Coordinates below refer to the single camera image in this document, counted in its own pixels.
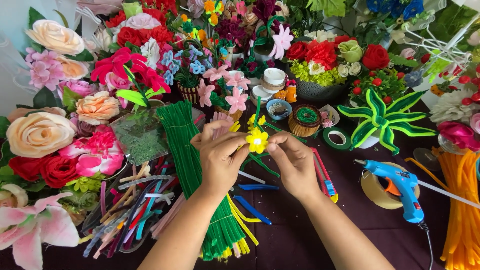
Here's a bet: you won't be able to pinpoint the person's left hand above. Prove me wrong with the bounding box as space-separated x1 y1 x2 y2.
190 120 251 198

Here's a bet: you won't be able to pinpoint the person's right hand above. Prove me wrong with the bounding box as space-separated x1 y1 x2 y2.
266 131 324 204

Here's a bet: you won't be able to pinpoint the yellow pipe cleaner flower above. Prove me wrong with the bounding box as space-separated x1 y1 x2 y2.
240 128 281 178

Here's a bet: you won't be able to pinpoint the red box cutter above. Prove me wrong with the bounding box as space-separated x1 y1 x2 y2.
310 146 340 204

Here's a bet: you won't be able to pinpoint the bundle of green pipe cleaners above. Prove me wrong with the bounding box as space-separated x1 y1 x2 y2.
156 100 247 262

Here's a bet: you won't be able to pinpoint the white glue stick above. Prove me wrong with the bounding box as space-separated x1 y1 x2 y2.
417 179 480 209
238 170 266 185

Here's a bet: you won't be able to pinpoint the green floral tape roll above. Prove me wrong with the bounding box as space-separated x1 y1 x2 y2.
322 126 353 152

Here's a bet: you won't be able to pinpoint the brown pipe cleaner basket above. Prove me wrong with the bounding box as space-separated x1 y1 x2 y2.
287 104 322 138

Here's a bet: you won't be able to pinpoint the blue bowl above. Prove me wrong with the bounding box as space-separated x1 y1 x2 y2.
266 98 293 122

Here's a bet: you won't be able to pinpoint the small white dish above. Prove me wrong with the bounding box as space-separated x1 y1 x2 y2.
318 104 341 128

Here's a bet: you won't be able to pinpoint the pink pipe cleaner flower pot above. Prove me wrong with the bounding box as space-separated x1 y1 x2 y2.
196 64 251 123

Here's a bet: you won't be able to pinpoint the yellow flower sprig green stem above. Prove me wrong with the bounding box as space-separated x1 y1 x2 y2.
229 96 309 144

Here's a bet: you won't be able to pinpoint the orange pipe cleaner figurine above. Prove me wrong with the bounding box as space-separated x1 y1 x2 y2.
273 79 298 104

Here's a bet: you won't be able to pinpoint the clear bag of green moss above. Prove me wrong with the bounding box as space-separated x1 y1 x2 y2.
108 106 206 167

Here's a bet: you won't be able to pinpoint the beige packing tape roll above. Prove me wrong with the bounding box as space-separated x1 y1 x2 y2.
360 161 421 210

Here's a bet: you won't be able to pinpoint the white jar with twine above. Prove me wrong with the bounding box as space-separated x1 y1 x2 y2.
260 67 287 94
250 85 275 108

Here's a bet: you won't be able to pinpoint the green striped pipe cleaner plant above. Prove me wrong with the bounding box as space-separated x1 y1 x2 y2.
336 88 438 156

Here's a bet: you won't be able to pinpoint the blue pipe cleaner flower pot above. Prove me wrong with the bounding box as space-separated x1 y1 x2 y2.
161 44 207 105

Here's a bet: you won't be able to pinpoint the tray of mixed pipe cleaners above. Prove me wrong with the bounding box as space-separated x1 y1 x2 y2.
78 157 189 260

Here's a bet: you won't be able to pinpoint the blue hot glue gun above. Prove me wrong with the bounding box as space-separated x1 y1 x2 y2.
354 159 425 224

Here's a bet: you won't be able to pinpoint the grey bowl flower arrangement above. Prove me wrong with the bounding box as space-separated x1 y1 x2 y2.
285 29 391 102

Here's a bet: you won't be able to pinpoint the red berry green plant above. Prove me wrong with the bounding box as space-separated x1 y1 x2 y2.
348 69 408 108

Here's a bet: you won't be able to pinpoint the clear glass vase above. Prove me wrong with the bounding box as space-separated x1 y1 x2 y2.
413 134 469 172

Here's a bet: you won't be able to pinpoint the group of potted craft flowers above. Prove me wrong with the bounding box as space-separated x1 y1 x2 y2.
165 0 295 80

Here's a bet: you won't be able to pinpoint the magenta artificial rose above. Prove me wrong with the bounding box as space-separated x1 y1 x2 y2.
436 120 480 153

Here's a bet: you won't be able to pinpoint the white artificial chrysanthemum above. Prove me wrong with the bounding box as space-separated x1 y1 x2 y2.
429 88 478 125

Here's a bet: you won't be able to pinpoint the bundle of orange pipe cleaners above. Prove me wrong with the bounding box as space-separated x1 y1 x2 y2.
404 148 480 270

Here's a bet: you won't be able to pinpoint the heap of artificial flowers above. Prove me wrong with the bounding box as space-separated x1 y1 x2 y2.
0 0 174 270

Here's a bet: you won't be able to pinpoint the blue artificial flowers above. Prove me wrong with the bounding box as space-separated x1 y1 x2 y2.
365 0 427 22

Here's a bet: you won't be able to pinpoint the red berry branch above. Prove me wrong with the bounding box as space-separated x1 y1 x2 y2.
419 52 480 108

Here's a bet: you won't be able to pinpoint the blue handled pliers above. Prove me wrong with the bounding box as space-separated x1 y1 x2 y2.
229 182 280 226

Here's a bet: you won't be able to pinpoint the black glue gun cable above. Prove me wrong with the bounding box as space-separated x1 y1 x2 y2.
418 221 435 270

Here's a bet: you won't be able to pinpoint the white wire rack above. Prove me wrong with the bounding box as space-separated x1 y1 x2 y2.
389 14 480 76

